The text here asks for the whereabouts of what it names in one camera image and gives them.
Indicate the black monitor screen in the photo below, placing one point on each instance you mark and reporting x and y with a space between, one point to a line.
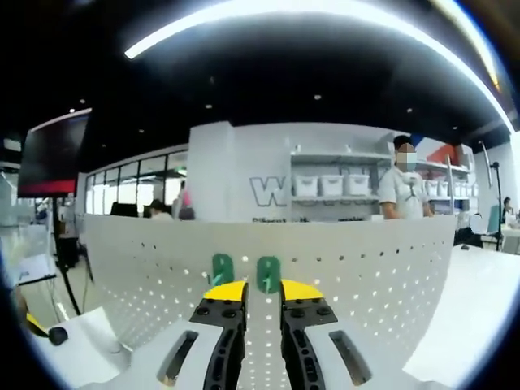
53 154

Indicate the grey metal shelf rack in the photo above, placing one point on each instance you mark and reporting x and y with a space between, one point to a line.
337 158

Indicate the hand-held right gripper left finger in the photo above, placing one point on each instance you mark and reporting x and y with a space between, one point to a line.
225 313

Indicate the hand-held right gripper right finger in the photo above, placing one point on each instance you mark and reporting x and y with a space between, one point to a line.
302 313

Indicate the white perforated mounting plate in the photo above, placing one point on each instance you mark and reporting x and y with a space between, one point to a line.
365 243

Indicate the small black oval object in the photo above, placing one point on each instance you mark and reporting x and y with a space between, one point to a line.
59 336

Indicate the black monitor stand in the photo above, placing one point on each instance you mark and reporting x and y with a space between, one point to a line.
61 252

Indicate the glass partition windows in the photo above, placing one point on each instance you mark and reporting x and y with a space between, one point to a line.
130 178

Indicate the white paper pad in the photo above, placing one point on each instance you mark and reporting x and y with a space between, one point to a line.
34 268

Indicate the long ceiling light strip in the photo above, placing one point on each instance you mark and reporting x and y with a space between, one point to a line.
476 39
146 42

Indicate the green chair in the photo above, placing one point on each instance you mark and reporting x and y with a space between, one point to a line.
494 217

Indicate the row of white bins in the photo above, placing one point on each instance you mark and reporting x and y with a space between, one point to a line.
451 189

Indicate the green hook assembly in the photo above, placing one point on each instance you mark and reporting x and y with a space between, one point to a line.
268 270
222 268

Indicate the black tripod stand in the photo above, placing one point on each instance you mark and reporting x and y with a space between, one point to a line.
497 211

